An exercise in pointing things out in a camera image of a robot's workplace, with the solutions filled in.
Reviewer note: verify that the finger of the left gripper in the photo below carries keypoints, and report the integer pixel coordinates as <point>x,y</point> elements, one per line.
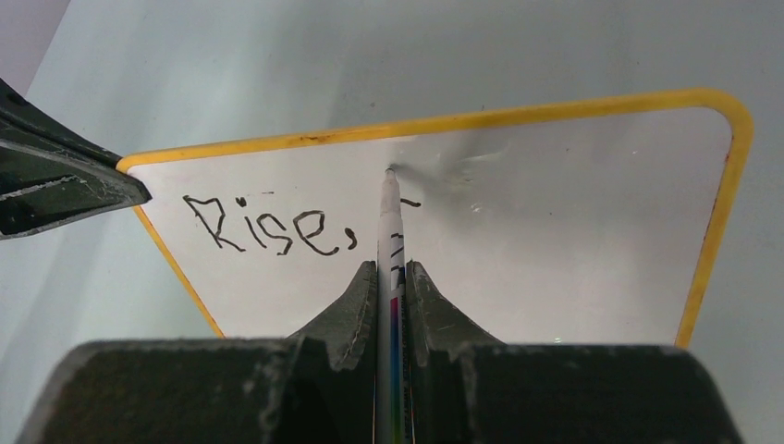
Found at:
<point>46,187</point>
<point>24,116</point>

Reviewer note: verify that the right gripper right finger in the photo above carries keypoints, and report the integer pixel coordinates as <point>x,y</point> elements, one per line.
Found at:
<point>470,387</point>

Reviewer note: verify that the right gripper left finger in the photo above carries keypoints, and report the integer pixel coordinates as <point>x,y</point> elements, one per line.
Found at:
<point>313,386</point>

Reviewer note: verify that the black whiteboard marker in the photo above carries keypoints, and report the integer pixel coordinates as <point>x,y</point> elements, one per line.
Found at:
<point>392,425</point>

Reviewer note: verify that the yellow framed whiteboard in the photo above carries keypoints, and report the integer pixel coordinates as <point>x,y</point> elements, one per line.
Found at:
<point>590,221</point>

